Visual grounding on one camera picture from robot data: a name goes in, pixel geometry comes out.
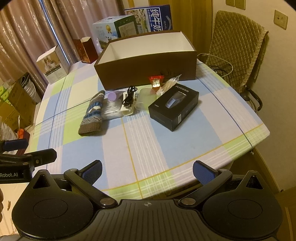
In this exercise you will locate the blue milk carton box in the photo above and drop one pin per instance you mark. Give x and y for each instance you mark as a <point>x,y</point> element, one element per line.
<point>152,18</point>

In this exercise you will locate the knitted grey patterned sock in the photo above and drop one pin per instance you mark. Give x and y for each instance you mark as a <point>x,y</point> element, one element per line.
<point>92,119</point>

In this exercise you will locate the plaid tablecloth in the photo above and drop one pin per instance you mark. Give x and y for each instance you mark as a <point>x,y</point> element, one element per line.
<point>140,157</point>

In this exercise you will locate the person's left hand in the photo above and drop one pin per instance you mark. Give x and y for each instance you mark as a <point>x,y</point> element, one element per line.
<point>1,205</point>

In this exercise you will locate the pink curtain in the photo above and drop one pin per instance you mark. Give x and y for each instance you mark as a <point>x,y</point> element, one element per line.
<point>30,28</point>

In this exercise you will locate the wall socket plate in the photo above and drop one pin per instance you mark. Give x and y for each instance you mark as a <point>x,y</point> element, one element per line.
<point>280,19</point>

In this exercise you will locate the clear floss pick box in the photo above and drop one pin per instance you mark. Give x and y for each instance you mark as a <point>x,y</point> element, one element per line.
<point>111,109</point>

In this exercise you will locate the brown cardboard storage box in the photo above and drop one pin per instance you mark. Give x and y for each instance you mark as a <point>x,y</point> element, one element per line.
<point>132,60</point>

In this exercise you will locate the red snack packet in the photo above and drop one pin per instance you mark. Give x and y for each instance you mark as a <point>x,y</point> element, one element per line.
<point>156,81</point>

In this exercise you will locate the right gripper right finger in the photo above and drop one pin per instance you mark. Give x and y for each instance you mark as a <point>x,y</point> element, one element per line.
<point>211,181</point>

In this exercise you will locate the dark red gift box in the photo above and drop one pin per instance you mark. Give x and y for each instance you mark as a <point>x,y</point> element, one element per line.
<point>86,49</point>

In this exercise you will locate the brown cardboard cartons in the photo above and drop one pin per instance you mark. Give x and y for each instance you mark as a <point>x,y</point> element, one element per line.
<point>17,106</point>

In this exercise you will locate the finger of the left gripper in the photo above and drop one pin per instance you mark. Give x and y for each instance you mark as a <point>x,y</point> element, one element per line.
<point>7,146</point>
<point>34,159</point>

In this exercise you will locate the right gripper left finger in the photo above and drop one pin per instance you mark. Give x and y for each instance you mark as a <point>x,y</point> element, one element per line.
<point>83,180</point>

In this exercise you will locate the purple cream tube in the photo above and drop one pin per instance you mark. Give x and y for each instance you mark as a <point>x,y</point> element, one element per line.
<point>114,95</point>

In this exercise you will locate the quilted olive chair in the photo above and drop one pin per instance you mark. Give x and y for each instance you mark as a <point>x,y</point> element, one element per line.
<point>236,53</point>

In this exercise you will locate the black Flyco shaver box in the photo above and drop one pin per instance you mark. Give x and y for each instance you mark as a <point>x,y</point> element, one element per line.
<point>173,106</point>

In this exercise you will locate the green white product box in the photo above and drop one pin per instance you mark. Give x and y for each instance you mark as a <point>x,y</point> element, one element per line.
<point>114,27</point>

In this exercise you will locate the white plastic holder tray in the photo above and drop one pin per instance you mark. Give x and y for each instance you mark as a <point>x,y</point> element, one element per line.
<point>127,107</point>

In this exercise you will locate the white appliance box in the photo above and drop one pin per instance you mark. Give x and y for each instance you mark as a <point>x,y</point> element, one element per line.
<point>53,64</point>

